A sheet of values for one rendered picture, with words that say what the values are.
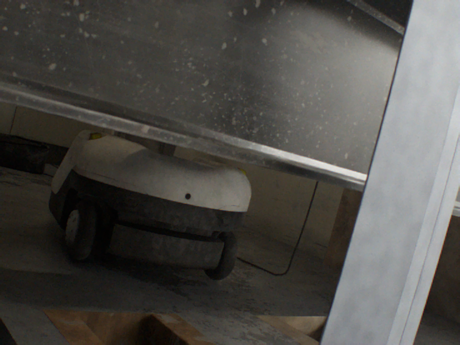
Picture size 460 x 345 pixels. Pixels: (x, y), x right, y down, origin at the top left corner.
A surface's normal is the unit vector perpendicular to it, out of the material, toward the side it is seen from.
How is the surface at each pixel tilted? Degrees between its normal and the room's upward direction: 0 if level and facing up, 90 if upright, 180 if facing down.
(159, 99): 90
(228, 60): 90
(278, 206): 90
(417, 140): 90
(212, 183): 59
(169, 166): 48
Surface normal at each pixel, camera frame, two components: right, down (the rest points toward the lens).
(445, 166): 0.73, 0.22
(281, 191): -0.77, -0.18
